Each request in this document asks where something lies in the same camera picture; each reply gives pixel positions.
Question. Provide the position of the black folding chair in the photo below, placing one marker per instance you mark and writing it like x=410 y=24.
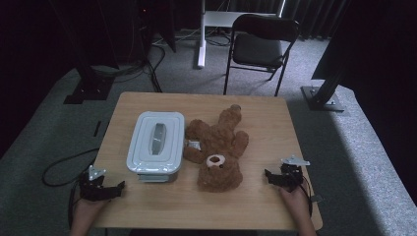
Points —
x=257 y=49

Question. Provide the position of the brown teddy bear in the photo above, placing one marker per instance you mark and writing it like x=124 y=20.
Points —
x=216 y=141

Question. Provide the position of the person's right hand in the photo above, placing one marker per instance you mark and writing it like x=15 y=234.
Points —
x=298 y=203

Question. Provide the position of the person's left hand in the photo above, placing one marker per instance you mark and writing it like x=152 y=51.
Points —
x=87 y=209

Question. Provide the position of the grey tape strip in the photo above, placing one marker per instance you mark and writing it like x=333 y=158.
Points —
x=316 y=198

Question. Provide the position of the black floor tape strip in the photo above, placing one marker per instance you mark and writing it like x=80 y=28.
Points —
x=97 y=128

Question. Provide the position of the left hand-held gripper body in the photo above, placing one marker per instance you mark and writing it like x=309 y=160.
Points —
x=91 y=191

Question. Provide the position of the pale blue box lid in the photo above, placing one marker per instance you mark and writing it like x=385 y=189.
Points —
x=144 y=157

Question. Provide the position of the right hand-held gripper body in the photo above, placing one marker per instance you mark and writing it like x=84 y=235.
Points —
x=291 y=177

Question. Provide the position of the clear plastic storage box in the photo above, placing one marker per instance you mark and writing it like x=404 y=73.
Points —
x=157 y=178

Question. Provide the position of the black metal stand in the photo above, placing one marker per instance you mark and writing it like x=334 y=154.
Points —
x=323 y=98
x=88 y=88

